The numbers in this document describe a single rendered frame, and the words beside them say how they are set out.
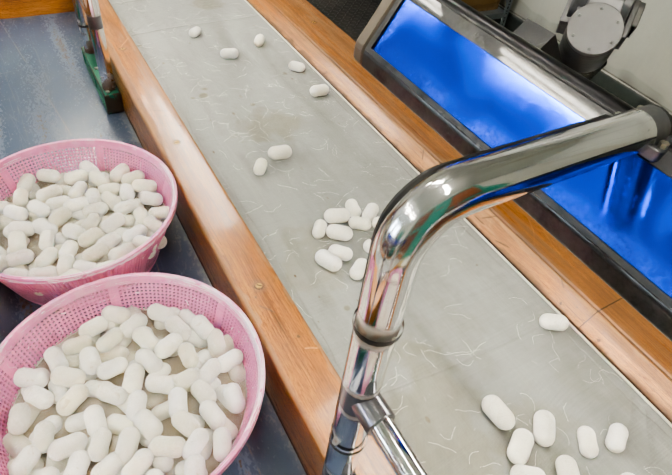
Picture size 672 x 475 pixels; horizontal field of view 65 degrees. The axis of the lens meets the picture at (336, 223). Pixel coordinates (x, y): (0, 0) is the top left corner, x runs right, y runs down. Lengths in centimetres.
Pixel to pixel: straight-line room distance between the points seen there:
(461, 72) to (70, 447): 47
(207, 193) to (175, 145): 12
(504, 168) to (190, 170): 60
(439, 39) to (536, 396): 40
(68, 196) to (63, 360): 27
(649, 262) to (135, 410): 46
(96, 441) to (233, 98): 62
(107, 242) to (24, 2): 85
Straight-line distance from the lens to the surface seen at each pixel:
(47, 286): 69
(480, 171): 23
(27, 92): 119
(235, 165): 83
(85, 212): 78
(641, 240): 32
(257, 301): 61
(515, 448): 58
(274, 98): 99
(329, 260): 66
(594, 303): 73
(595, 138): 28
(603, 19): 67
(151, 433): 57
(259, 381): 55
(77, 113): 110
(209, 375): 59
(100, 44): 103
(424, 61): 41
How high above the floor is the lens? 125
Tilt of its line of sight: 44 degrees down
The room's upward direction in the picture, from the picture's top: 8 degrees clockwise
